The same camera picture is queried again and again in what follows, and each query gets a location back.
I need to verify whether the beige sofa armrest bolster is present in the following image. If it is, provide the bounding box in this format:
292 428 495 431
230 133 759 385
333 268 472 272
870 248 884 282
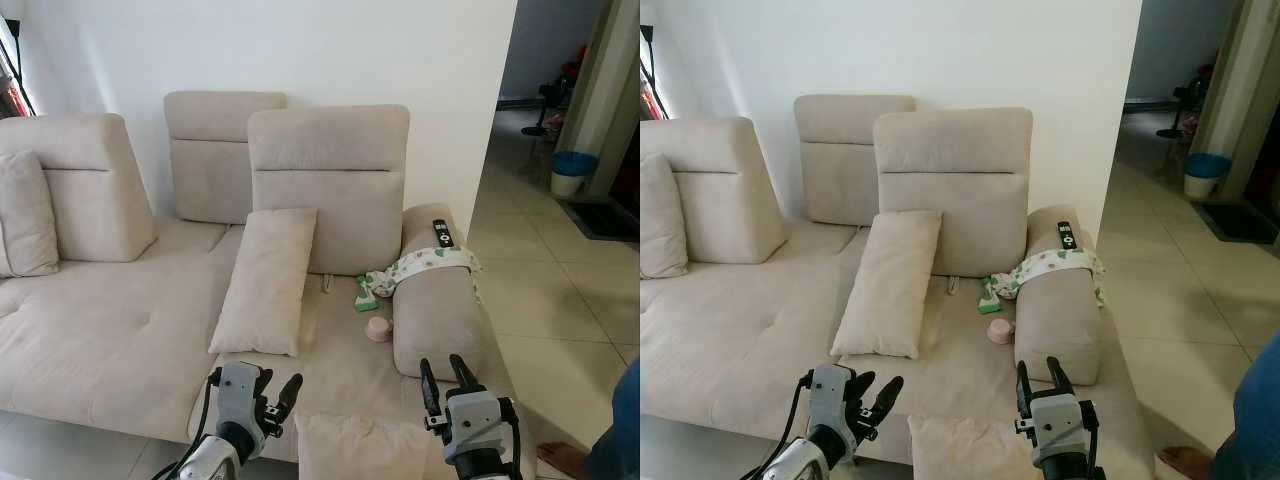
391 204 489 380
1014 206 1104 387

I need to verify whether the square beige pillow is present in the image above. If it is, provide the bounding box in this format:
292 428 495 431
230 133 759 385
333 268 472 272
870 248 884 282
908 416 1041 480
295 413 451 480

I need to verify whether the long beige pillow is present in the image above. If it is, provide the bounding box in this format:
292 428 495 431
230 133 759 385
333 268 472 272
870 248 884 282
208 208 319 358
831 210 943 360

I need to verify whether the beige fabric sofa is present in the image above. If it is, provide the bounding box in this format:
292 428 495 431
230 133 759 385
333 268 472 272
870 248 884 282
640 95 1153 480
0 91 521 480

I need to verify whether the beige sofa backrest cushion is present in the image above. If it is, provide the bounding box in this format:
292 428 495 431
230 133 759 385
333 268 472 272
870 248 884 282
247 105 411 277
0 113 158 264
795 95 917 227
164 91 289 225
873 108 1034 279
640 117 790 267

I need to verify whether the black floor lamp stand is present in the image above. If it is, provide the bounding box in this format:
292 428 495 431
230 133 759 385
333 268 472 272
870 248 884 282
640 25 672 120
0 17 37 117

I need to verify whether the white patterned cloth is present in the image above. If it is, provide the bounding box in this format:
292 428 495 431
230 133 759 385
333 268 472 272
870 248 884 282
984 247 1107 307
358 245 484 307

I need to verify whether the person's bare foot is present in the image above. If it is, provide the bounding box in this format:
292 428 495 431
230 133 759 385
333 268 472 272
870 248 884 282
1160 446 1217 480
537 443 592 480

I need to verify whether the person's leg in blue jeans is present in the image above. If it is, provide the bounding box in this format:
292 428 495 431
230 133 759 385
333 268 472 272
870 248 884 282
1208 330 1280 480
584 357 641 480

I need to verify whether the dark door mat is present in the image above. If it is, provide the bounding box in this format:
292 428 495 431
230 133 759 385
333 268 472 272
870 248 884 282
1192 200 1280 247
560 198 641 245

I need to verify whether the white bin with blue bag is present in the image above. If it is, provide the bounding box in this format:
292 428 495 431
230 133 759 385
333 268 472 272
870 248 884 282
550 150 600 199
1184 152 1234 201

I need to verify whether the small beige cushion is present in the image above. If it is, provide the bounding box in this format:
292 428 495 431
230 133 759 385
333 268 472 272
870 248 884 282
0 150 60 279
640 153 690 281

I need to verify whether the black standing fan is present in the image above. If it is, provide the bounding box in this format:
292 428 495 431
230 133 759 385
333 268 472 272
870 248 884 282
522 78 573 139
1156 80 1207 141

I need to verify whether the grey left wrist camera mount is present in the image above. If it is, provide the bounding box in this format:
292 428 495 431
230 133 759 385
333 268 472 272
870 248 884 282
808 363 858 433
216 361 265 433

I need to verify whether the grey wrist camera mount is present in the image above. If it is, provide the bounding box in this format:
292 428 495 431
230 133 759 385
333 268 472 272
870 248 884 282
216 361 265 433
808 363 858 433
1033 390 1098 459
443 388 513 463

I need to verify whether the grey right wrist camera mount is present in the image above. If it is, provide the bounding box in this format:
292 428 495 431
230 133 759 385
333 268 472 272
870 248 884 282
1033 390 1098 459
443 388 513 463

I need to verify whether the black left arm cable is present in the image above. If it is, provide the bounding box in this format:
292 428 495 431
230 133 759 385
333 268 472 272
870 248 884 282
740 374 815 480
150 372 223 480

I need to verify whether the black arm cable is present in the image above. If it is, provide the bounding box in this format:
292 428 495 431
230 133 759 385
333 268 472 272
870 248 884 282
740 374 815 480
150 372 223 480
1084 402 1108 480
498 398 524 480

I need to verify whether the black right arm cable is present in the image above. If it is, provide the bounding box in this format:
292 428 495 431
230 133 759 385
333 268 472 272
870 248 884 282
498 398 524 480
1084 402 1108 480

